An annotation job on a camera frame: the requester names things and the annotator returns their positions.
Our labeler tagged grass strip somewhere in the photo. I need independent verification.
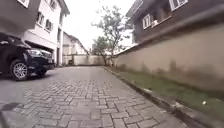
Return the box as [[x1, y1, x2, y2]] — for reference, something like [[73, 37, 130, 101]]
[[108, 66, 224, 122]]

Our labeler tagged grey building with carport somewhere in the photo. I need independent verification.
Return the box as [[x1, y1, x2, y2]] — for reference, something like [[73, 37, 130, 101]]
[[0, 0, 43, 38]]

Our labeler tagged black car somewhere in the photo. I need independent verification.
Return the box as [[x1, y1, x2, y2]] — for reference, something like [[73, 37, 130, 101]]
[[0, 33, 56, 82]]

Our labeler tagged pale end wall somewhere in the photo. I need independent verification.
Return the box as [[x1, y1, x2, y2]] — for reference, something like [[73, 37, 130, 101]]
[[62, 54, 111, 67]]

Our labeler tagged white building with carport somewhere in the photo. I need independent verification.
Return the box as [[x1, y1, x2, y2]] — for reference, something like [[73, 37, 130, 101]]
[[21, 0, 71, 68]]

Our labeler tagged concrete kerb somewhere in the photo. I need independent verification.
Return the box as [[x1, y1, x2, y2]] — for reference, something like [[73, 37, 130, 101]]
[[103, 65, 224, 128]]

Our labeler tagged beige boundary wall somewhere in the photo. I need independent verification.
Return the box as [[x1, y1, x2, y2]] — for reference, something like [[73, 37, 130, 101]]
[[113, 21, 224, 93]]

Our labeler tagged dark grey building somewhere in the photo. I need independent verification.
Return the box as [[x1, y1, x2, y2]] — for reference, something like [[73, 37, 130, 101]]
[[125, 0, 224, 46]]

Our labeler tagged tall slim tree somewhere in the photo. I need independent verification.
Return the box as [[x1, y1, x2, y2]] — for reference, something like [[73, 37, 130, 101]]
[[91, 4, 133, 66]]

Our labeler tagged bushy tree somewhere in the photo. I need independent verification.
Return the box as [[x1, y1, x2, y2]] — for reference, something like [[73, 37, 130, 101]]
[[90, 35, 111, 66]]

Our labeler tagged pale building with pitched roof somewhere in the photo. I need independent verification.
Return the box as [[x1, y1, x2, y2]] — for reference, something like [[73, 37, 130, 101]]
[[62, 31, 90, 57]]

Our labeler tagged grey brick paving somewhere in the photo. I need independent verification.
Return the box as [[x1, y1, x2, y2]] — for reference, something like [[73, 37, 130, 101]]
[[0, 65, 189, 128]]

